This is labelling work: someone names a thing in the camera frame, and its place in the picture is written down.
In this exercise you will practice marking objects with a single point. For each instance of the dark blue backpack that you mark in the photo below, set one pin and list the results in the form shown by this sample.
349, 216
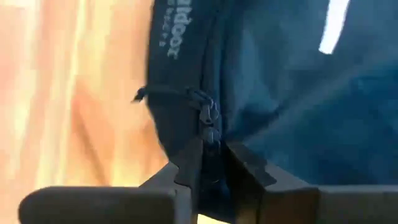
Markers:
280, 109

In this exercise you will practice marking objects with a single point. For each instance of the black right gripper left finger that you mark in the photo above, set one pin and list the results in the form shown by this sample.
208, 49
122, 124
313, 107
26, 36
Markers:
93, 205

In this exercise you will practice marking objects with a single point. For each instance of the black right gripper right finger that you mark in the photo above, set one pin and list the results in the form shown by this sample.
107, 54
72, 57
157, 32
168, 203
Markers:
311, 205

